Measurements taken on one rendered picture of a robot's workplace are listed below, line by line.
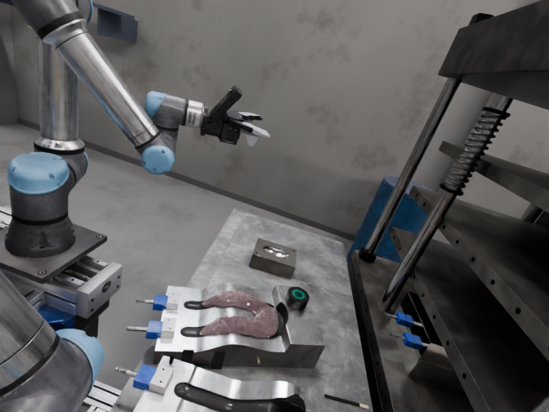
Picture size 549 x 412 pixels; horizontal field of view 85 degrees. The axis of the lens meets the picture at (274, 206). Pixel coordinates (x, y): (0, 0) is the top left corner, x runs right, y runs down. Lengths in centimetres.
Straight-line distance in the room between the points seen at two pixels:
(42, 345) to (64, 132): 68
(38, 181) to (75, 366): 54
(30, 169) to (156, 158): 28
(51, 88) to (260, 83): 279
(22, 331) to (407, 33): 348
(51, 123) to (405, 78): 312
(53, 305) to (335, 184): 308
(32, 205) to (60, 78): 32
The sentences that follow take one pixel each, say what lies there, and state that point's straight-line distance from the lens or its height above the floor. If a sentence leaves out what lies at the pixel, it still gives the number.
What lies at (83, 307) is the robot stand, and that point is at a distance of 96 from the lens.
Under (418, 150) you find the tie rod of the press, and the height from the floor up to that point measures 146.
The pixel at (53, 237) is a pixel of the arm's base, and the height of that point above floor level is 109.
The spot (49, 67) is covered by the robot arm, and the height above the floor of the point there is 147.
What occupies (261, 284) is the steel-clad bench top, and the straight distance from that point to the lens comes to 132.
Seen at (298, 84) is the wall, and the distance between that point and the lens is 349.
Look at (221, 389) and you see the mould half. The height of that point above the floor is 88.
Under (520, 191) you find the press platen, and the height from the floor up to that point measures 150.
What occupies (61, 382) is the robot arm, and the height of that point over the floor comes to 128.
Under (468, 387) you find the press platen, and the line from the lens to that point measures 109.
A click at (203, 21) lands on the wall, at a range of 380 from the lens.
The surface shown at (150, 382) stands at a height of 92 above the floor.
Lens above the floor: 162
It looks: 24 degrees down
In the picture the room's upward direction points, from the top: 18 degrees clockwise
